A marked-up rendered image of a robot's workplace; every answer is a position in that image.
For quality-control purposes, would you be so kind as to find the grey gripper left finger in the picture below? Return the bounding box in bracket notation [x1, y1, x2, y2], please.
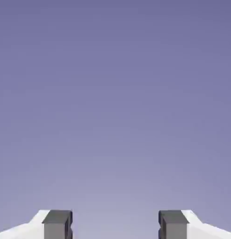
[0, 209, 73, 239]

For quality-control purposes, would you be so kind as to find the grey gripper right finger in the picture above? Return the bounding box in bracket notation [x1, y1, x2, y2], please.
[158, 209, 231, 239]

